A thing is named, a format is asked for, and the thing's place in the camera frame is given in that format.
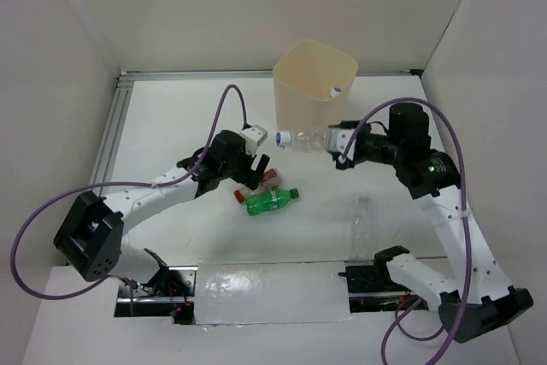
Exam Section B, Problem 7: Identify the red cap label bottle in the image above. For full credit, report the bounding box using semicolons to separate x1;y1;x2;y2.
233;168;283;204

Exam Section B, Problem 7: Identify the green plastic bottle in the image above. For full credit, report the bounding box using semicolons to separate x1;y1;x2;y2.
244;188;300;216

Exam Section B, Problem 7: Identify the clear bottle blue-white cap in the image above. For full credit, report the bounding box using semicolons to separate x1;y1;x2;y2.
350;197;370;261

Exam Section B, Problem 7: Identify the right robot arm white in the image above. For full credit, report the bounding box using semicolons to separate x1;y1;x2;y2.
327;99;533;344

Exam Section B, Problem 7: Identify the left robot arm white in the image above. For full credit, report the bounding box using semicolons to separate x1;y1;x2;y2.
53;126;269;296

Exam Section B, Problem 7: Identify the beige plastic bin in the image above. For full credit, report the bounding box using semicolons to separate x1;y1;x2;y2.
273;40;358;131

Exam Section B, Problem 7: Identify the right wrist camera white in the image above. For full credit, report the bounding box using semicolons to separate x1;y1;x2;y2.
327;126;355;159

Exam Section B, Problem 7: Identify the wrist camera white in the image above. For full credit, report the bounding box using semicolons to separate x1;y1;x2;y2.
327;126;355;159
239;125;268;156

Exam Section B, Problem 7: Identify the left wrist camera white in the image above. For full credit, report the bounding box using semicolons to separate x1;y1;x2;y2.
239;125;268;156

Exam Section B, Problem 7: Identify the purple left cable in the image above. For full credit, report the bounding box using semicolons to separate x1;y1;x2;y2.
9;84;250;319

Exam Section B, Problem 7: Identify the purple cable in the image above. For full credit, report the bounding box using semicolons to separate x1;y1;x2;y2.
341;97;473;365
9;84;250;319

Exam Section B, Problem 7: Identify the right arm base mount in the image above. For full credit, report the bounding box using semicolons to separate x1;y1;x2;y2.
338;264;416;314

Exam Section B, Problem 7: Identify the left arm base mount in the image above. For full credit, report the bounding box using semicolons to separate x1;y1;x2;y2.
114;266;197;325

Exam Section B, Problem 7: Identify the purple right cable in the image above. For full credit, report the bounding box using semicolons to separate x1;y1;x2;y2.
341;97;473;365

